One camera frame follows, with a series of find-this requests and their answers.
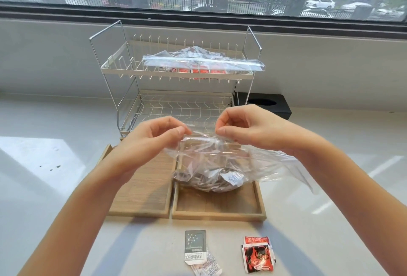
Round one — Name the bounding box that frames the clear zip bag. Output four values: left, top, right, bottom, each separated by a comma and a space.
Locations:
141, 45, 266, 81

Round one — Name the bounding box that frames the dark window frame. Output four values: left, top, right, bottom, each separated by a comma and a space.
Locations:
0, 0, 407, 40

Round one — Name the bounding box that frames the white two-tier wire rack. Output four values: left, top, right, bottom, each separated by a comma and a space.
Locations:
89, 20, 263, 140

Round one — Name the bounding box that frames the black box with round hole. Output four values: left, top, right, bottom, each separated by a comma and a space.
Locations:
236, 92, 292, 121

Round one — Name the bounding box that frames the person's left hand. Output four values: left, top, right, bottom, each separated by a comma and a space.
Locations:
106, 115, 193, 186

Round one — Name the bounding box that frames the clear plastic bag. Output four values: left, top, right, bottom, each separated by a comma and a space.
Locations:
163, 131, 320, 195

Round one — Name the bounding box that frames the person's right hand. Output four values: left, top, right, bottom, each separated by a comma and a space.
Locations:
215, 104, 306, 157

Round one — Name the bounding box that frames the pile of red packets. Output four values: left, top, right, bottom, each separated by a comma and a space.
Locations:
157, 51, 228, 81

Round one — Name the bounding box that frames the pile of dark packets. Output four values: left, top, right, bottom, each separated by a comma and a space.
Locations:
173, 166, 247, 193

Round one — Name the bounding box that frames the grey starry packet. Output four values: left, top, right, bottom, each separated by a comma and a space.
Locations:
184, 229, 208, 266

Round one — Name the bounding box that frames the person's right forearm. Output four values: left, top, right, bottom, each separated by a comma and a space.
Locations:
284, 137, 407, 276

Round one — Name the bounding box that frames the wooden tray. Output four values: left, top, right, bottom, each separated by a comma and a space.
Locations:
171, 158, 267, 222
96, 143, 177, 218

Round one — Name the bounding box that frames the white torn packet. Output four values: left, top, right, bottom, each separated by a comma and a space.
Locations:
191, 251, 222, 276

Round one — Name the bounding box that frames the person's left forearm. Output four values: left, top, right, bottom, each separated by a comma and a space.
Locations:
17, 168, 135, 276

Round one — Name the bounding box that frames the red coffee packet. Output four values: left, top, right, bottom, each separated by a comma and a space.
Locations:
242, 236, 275, 274

